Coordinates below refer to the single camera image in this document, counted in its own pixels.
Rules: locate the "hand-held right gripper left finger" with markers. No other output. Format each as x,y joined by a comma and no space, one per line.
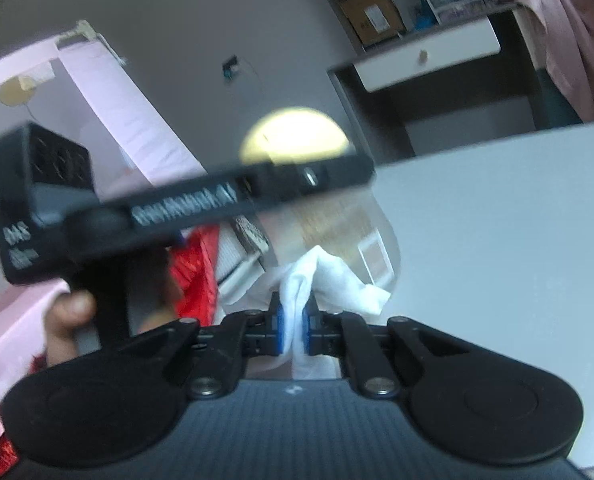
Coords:
277,330

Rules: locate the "white cloth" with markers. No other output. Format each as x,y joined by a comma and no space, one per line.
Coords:
337,280

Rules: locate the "blue plastic bag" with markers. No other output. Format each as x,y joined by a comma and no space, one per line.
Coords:
424,16

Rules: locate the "red patterned cloth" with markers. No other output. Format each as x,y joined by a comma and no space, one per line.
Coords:
197,275

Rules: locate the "cardboard box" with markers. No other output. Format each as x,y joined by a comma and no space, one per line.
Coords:
372,17

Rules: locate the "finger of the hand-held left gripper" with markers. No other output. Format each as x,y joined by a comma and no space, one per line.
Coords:
327,172

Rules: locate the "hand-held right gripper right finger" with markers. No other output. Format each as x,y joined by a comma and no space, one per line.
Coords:
308,330

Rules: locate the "person's left hand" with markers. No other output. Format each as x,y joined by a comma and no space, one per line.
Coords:
69,310

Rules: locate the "white framed panel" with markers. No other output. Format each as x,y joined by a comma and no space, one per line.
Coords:
232,260

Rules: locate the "pink curtain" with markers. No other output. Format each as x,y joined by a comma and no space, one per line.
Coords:
572,35

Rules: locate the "clear bottle with yellow cap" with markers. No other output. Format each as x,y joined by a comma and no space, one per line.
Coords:
297,135

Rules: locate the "white desk drawer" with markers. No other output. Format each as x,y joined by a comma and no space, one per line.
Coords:
452,55

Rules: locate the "grey desk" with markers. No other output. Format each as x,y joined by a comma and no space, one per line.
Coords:
349,110

